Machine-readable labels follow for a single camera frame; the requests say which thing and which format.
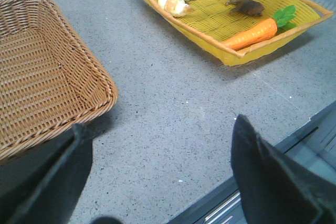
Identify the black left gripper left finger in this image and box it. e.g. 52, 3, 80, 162
1, 124, 92, 223

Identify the yellow woven basket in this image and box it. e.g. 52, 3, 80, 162
144, 0, 333, 66

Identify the brown toy piece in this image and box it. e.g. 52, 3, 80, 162
226, 0, 265, 17

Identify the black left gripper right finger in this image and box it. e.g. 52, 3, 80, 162
230, 114, 335, 223

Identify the brown wicker basket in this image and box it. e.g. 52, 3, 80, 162
1, 0, 118, 164

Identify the orange toy carrot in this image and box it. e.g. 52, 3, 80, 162
222, 5, 296, 50

